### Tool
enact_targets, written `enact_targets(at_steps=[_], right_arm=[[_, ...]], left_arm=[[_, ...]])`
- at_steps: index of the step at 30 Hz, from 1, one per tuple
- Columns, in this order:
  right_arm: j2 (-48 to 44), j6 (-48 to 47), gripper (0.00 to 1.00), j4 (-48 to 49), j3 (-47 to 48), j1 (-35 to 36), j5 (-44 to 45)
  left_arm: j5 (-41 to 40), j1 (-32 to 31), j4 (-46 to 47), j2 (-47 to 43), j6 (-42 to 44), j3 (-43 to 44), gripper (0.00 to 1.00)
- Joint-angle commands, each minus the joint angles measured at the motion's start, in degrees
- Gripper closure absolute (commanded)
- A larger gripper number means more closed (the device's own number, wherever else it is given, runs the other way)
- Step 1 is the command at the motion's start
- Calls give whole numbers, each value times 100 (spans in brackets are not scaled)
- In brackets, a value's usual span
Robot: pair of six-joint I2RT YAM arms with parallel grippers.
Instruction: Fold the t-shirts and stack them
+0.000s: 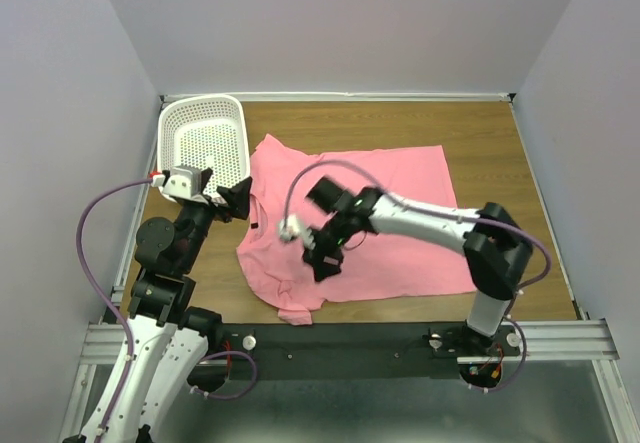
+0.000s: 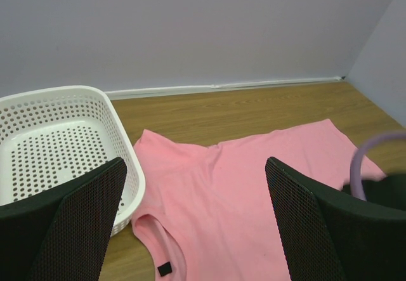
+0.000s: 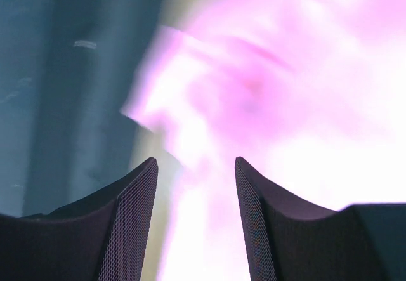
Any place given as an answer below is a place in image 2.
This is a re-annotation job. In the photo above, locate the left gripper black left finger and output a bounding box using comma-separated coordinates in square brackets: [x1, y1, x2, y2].
[1, 157, 127, 280]

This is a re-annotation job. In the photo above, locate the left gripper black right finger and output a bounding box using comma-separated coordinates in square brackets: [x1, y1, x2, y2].
[265, 157, 405, 280]

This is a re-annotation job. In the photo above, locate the white perforated plastic basket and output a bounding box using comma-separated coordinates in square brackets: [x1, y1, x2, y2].
[1, 86, 146, 234]

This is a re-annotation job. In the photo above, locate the pink t shirt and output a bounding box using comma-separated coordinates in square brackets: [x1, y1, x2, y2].
[130, 118, 387, 281]

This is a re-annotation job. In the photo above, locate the white table edge trim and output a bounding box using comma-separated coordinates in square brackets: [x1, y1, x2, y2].
[106, 76, 343, 100]

